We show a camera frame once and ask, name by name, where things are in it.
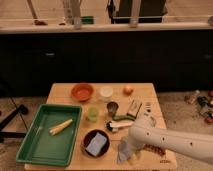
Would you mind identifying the black tripod stand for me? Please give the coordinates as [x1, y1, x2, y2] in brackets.
[0, 78, 30, 141]

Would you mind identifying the white cup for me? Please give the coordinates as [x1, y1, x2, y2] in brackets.
[99, 86, 114, 102]

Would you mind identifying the blue grey towel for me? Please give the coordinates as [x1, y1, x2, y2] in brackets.
[117, 137, 141, 164]

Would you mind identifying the wooden table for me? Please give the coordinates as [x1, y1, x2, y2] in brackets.
[24, 83, 177, 171]

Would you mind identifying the yellow onion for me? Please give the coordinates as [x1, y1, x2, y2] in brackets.
[123, 86, 134, 95]

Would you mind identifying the green pepper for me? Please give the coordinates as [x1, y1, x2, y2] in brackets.
[112, 115, 135, 121]

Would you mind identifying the green plastic tray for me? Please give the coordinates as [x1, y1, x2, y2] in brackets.
[16, 104, 82, 166]

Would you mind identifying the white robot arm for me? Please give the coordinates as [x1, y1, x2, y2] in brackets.
[128, 114, 213, 165]

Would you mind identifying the blue sponge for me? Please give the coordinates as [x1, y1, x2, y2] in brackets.
[86, 133, 107, 156]

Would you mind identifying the metal grater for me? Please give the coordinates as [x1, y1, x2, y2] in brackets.
[127, 100, 142, 118]

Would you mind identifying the small metal cup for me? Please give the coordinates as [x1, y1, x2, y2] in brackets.
[107, 102, 119, 116]

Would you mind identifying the dark brown bowl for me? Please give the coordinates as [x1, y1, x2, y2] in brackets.
[82, 129, 110, 158]

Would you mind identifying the red orange bowl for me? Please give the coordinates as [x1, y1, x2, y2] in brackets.
[71, 83, 94, 102]

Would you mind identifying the brown grape bunch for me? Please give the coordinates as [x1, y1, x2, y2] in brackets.
[143, 144, 166, 156]

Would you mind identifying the green translucent cup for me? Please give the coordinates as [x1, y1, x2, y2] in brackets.
[87, 107, 99, 122]

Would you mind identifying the silver fork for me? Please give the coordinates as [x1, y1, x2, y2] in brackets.
[145, 102, 153, 115]

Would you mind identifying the yellow corn cob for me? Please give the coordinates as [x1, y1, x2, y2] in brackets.
[49, 119, 72, 135]

